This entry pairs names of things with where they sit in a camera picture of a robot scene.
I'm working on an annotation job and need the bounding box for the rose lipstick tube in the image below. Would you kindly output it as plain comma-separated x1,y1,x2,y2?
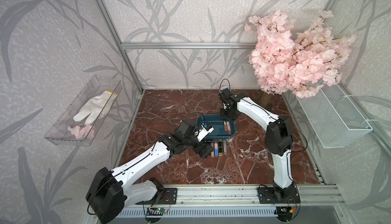
226,121,232,135

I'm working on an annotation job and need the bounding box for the teal plastic storage box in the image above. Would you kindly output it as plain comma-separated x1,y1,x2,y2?
197,114,236,141

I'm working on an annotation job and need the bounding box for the silver lipstick tube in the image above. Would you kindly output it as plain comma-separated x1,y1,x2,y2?
223,140,227,154

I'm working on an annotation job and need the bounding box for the blue pink lipstick tube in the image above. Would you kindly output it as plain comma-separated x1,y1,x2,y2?
214,142,219,157

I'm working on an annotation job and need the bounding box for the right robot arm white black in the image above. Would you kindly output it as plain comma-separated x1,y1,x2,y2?
219,88,294,194

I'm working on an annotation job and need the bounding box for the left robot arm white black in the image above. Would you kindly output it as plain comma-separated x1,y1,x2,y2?
86,119,214,224

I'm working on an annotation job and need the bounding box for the tan lipstick tube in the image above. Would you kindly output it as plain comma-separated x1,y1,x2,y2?
210,143,215,157

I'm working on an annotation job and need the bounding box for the pink artificial blossom tree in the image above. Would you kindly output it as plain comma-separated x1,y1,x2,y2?
244,10,356,98

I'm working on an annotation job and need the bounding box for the left circuit board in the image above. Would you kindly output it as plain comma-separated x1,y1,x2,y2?
146,207,170,216

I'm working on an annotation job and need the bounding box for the circuit board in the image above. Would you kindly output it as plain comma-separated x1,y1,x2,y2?
146,207,170,216
275,207,296,224

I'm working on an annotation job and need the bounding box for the right circuit board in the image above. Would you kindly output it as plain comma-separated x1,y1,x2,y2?
275,207,296,224

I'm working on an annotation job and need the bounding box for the white cotton glove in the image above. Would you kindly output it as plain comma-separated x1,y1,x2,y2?
73,91,118,125

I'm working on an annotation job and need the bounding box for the pink flower on shelf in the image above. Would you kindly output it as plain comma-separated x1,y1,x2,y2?
67,124,95,141

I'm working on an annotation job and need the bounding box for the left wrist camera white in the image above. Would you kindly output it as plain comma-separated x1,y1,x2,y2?
197,124,214,142

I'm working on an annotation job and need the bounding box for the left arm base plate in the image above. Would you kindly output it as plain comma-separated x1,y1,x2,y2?
136,187,178,205

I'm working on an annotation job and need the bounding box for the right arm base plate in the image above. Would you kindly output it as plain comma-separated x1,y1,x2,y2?
257,183,301,205

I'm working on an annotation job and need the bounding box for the aluminium frame back crossbar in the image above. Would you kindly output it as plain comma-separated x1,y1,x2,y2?
121,42,256,50

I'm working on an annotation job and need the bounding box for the white wire mesh basket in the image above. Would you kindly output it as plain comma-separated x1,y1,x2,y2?
298,85,373,149

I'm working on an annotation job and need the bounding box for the aluminium front rail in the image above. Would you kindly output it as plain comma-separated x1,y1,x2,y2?
165,184,346,207

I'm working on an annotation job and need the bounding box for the clear acrylic wall shelf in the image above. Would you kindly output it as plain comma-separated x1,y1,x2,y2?
44,75,123,147

